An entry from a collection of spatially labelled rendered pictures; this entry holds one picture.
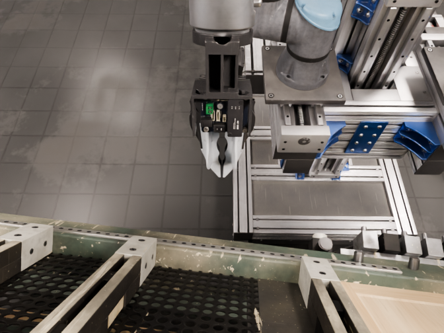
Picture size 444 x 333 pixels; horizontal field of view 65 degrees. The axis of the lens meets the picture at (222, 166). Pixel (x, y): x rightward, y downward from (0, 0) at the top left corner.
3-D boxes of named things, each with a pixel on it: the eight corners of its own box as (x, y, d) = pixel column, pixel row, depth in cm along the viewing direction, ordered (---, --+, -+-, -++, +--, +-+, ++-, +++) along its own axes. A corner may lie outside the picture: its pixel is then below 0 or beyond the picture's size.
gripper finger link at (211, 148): (199, 193, 49) (197, 135, 44) (201, 171, 54) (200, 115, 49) (221, 194, 49) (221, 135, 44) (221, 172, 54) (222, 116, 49)
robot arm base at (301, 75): (274, 53, 106) (279, 24, 97) (324, 53, 106) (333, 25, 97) (277, 90, 98) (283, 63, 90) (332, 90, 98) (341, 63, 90)
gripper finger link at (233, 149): (221, 194, 49) (221, 135, 44) (221, 172, 54) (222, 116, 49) (243, 194, 49) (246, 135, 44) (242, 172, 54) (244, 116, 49)
